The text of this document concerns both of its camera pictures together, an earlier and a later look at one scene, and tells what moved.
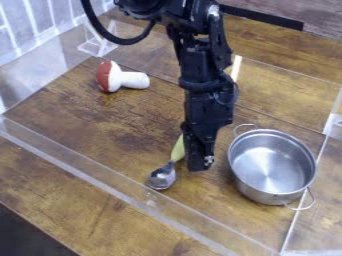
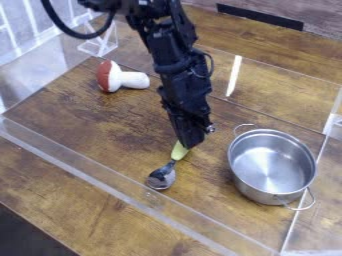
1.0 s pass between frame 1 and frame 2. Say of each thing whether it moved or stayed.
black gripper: moved
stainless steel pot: stayed
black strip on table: stayed
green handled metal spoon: stayed
